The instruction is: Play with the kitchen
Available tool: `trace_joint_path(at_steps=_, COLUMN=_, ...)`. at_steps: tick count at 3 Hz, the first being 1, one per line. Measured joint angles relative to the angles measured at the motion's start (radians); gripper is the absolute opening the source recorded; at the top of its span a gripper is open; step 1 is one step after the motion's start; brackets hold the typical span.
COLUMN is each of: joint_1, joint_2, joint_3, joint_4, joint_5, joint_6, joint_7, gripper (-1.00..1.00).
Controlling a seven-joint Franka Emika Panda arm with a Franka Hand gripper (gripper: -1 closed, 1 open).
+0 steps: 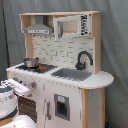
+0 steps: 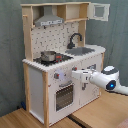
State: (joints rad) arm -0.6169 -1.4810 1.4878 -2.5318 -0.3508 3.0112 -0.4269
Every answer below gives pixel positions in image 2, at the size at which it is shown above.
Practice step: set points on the white microwave door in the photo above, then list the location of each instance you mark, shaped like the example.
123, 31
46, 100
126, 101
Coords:
98, 11

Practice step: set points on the stove knob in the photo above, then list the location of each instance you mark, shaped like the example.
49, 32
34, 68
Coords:
56, 76
74, 68

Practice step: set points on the black stovetop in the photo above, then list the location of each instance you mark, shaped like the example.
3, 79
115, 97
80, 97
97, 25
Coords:
59, 58

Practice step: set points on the right stove knob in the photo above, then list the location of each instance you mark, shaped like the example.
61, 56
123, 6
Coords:
74, 68

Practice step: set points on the silver cooking pot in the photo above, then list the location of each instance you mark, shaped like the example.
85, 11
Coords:
48, 55

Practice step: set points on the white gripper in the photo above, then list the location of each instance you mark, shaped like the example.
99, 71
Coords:
83, 76

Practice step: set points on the grey sink basin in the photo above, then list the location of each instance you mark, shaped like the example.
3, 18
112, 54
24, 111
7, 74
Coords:
79, 51

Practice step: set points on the grey range hood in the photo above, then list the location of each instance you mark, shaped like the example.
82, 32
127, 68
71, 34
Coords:
48, 18

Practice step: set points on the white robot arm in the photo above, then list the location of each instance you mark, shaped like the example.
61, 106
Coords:
108, 79

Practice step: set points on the black faucet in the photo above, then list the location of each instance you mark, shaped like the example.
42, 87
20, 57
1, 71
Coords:
71, 43

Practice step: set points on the left stove knob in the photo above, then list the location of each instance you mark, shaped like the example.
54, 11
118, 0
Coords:
56, 76

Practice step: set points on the wooden toy kitchen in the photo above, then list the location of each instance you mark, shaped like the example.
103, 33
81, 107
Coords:
38, 78

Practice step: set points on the white oven door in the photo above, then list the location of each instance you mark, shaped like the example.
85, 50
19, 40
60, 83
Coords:
63, 99

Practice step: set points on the white cabinet door with dispenser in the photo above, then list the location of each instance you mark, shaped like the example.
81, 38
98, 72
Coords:
88, 91

